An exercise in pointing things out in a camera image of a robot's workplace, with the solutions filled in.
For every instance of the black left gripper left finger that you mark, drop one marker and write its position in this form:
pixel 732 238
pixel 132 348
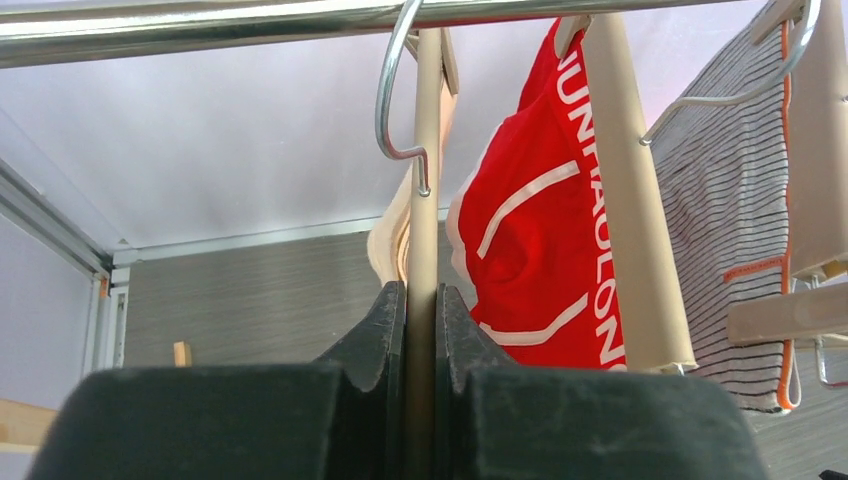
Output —
pixel 336 417

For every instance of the wooden clothes rack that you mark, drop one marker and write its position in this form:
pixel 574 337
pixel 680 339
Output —
pixel 73 32

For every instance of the beige hanger holding striped underwear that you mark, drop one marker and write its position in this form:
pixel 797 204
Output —
pixel 814 76

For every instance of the beige clip hanger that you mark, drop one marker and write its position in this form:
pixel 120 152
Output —
pixel 420 345

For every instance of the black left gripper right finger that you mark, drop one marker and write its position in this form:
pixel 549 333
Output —
pixel 496 419

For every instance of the beige hanger holding red underwear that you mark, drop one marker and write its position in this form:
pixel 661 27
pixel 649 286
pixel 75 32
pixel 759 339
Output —
pixel 655 329

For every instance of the red underwear white trim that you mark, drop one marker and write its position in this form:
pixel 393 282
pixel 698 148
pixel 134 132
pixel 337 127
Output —
pixel 529 231

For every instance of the grey striped underwear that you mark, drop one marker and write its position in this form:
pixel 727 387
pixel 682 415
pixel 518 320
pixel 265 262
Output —
pixel 723 174

